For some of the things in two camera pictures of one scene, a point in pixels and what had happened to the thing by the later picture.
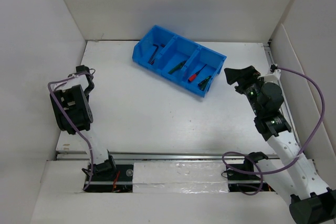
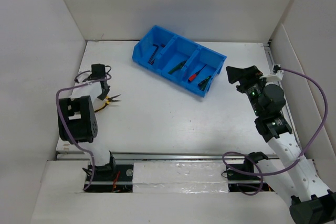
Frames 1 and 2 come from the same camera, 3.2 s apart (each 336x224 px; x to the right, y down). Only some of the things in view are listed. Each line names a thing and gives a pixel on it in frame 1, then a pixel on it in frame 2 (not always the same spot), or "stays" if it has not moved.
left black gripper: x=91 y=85 to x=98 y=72
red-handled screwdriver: x=192 y=77 stays
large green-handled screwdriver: x=202 y=85 stays
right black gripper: x=234 y=75 stays
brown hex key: x=163 y=45 to x=162 y=45
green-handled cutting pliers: x=177 y=67 stays
